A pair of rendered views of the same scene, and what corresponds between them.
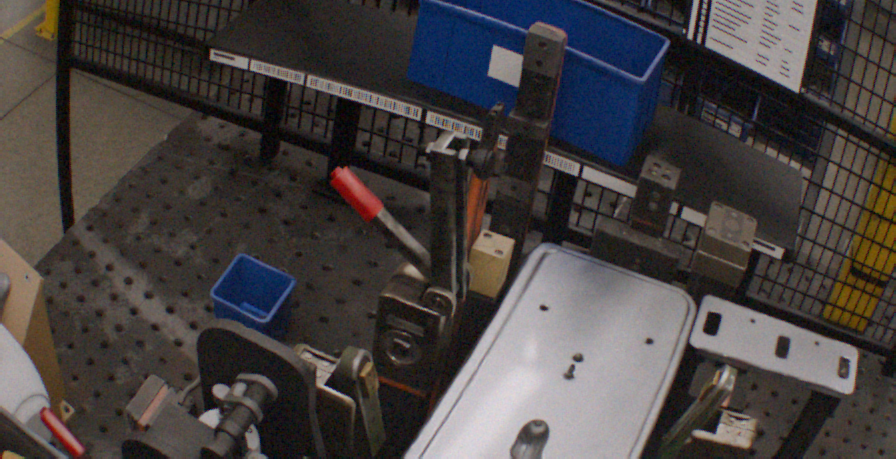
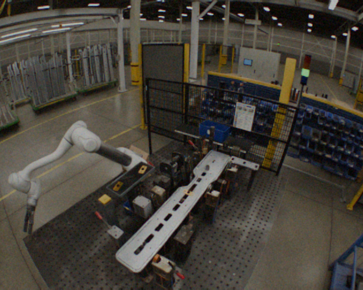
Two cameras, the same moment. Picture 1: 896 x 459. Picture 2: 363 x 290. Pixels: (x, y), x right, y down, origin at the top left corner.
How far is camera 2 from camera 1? 0.73 m
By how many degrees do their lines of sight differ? 14
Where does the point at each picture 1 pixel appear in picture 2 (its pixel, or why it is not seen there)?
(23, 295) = (144, 156)
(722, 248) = (234, 150)
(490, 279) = (204, 152)
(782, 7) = (247, 118)
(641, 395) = (222, 165)
